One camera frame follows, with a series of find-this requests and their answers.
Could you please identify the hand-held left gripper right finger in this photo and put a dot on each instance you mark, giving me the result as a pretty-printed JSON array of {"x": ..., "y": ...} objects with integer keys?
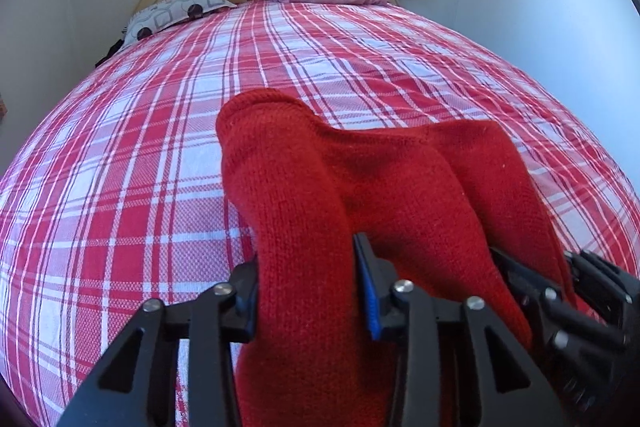
[{"x": 371, "y": 297}]

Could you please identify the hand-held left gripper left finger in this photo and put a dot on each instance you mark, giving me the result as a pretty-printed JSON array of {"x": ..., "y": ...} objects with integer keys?
[{"x": 245, "y": 302}]

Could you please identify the red knit sweater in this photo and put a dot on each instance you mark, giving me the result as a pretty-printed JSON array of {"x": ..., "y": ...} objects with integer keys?
[{"x": 310, "y": 207}]

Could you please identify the grey patterned pillow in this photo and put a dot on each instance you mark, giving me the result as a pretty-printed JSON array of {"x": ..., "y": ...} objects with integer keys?
[{"x": 170, "y": 14}]

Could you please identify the black object beside pillow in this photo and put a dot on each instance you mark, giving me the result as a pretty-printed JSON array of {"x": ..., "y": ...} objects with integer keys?
[{"x": 112, "y": 52}]

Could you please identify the red plaid bedsheet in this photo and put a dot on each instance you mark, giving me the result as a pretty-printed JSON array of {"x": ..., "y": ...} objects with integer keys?
[{"x": 150, "y": 132}]

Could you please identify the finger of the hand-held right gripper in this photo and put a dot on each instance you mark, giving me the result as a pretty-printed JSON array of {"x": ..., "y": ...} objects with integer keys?
[
  {"x": 600, "y": 277},
  {"x": 535, "y": 287}
]

